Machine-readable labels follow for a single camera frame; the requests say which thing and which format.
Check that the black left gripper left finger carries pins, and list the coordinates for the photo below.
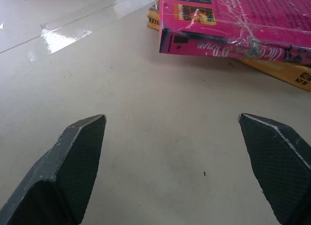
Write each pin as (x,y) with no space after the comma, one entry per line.
(60,171)

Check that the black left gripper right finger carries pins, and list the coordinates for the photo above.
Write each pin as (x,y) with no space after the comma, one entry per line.
(277,169)

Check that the yellow book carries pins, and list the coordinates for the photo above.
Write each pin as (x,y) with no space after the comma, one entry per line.
(286,73)

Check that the pink shrink-wrapped book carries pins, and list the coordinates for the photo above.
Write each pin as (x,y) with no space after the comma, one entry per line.
(233,23)

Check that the clear tape strip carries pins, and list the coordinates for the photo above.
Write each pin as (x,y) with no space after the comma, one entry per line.
(58,38)

